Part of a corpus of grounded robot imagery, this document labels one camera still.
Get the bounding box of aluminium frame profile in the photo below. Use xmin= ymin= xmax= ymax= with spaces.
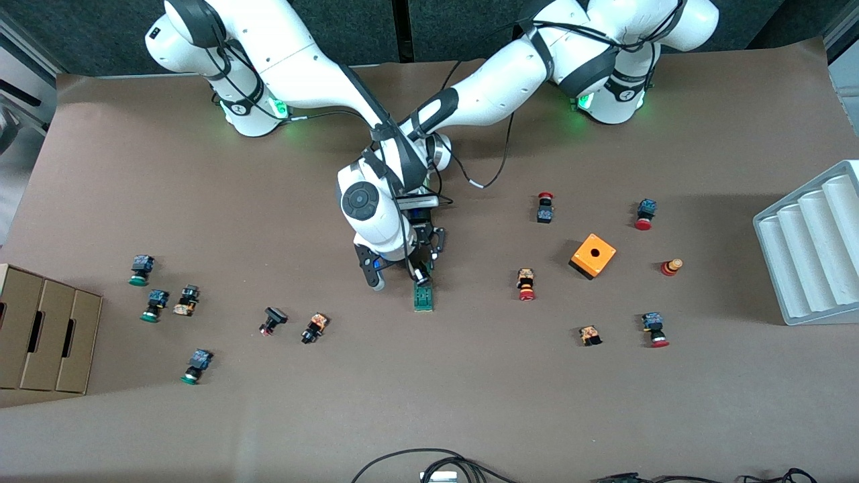
xmin=824 ymin=10 xmax=859 ymax=64

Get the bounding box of grey metal rack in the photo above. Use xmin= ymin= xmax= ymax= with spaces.
xmin=0 ymin=13 xmax=58 ymax=155

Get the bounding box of grey ribbed tray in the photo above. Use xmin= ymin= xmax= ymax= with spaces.
xmin=753 ymin=160 xmax=859 ymax=327

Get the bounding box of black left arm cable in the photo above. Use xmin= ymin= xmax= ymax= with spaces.
xmin=436 ymin=59 xmax=519 ymax=190

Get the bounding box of brown cardboard divider box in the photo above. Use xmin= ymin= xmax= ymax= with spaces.
xmin=0 ymin=263 xmax=103 ymax=394

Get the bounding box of green pushbutton blue block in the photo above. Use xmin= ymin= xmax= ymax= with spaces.
xmin=129 ymin=255 xmax=156 ymax=287
xmin=181 ymin=348 xmax=214 ymax=386
xmin=140 ymin=289 xmax=170 ymax=323

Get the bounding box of black pushbutton head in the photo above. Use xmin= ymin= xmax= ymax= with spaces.
xmin=259 ymin=307 xmax=289 ymax=337

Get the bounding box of black looped cable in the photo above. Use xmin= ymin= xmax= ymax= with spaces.
xmin=350 ymin=448 xmax=521 ymax=483

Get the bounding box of black divider post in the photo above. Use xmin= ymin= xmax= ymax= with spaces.
xmin=391 ymin=0 xmax=411 ymax=64

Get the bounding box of black selector switch orange block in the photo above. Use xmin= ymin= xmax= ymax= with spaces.
xmin=172 ymin=284 xmax=201 ymax=317
xmin=301 ymin=312 xmax=330 ymax=345

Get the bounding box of orange button enclosure box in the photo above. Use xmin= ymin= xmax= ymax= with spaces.
xmin=568 ymin=233 xmax=617 ymax=281

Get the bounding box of black thin cable bundle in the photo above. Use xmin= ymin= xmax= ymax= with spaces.
xmin=638 ymin=468 xmax=819 ymax=483

